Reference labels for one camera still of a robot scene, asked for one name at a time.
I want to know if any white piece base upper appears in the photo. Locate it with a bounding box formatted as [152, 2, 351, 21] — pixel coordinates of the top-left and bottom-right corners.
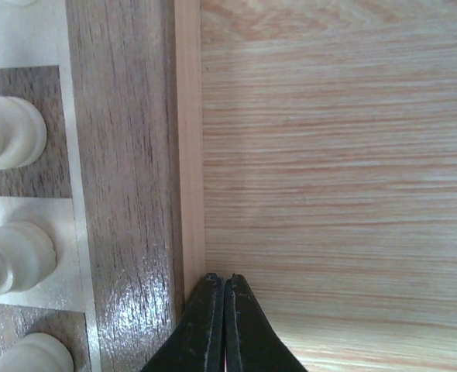
[0, 96, 47, 170]

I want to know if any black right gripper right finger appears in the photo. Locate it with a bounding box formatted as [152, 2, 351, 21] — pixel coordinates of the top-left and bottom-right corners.
[224, 274, 306, 371]

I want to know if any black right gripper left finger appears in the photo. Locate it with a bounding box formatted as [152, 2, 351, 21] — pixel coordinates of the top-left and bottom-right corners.
[143, 273, 225, 372]

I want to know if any wooden folding chess board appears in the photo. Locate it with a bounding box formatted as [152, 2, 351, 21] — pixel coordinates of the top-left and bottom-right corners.
[0, 1, 200, 371]

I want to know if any white piece base lower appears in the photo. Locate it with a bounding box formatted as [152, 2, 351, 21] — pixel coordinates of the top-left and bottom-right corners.
[0, 333, 74, 372]

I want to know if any white piece base middle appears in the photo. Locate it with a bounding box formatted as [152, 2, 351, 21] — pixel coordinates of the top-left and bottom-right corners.
[0, 222, 57, 295]

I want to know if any white piece base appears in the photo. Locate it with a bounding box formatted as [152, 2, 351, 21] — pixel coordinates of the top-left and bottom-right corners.
[0, 333, 74, 372]
[0, 96, 47, 170]
[0, 222, 57, 295]

